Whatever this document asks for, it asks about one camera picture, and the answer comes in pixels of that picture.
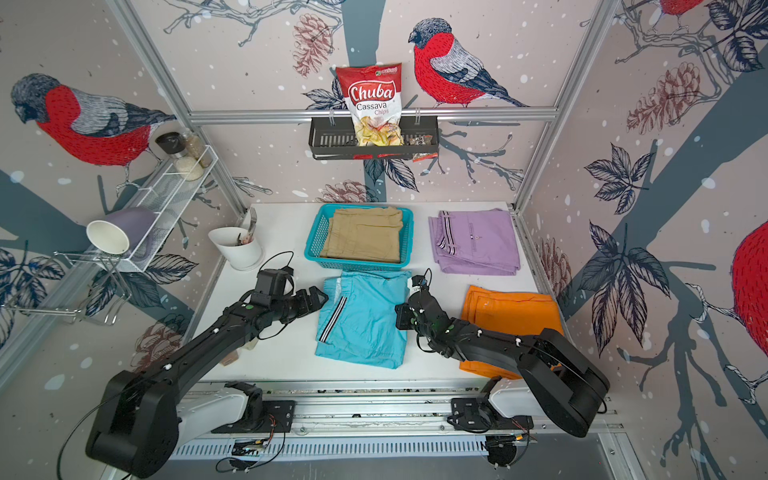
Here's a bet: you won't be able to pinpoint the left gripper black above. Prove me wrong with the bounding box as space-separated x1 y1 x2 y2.
271 284 330 322

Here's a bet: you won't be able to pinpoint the teal pants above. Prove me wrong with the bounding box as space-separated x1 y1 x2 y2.
315 271 411 370

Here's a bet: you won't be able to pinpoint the beige pants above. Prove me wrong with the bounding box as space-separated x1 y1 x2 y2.
320 207 403 263

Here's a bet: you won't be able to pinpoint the purple pants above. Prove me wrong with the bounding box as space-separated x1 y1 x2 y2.
428 209 521 276

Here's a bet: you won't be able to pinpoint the orange pants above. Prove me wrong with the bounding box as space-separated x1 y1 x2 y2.
458 284 565 380

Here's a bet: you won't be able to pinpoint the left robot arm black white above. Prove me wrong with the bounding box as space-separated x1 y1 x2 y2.
85 286 328 479

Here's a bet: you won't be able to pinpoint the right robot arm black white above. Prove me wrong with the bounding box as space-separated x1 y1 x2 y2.
395 290 610 438

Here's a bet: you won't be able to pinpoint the teal plastic basket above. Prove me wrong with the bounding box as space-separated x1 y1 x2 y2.
305 204 414 271

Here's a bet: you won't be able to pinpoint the white utensil holder cup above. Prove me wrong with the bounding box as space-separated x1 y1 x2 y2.
208 227 263 271

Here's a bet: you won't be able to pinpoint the spice jar on table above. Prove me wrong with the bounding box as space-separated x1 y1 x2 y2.
219 350 239 366

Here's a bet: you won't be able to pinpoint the glass spice bottle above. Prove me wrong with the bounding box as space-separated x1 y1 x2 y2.
182 130 211 168

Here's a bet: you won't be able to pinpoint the purple white cup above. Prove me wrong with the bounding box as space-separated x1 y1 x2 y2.
86 207 157 255

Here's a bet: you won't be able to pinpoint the black lid spice jar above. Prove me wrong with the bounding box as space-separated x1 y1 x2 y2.
155 132 204 182

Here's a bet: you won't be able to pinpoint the red cassava chips bag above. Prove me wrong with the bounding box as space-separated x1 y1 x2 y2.
336 63 404 147

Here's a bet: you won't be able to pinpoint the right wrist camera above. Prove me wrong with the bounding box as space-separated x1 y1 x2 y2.
409 269 432 294

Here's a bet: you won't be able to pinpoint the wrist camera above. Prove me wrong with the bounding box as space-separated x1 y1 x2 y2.
251 266 295 305
409 269 432 294

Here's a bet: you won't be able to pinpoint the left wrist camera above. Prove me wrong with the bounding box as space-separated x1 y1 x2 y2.
251 266 295 305

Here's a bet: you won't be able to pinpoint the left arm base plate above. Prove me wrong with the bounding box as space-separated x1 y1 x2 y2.
212 397 296 434

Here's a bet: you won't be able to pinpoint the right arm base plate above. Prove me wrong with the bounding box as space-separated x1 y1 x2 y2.
446 397 534 434

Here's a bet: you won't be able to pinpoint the black hanging wire shelf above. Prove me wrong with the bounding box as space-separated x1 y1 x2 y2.
308 116 440 160

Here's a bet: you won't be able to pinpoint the white wire wall shelf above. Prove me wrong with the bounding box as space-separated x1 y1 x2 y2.
107 145 219 273

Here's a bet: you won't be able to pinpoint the wire cup rack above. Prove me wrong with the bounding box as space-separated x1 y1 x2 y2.
1 251 133 329

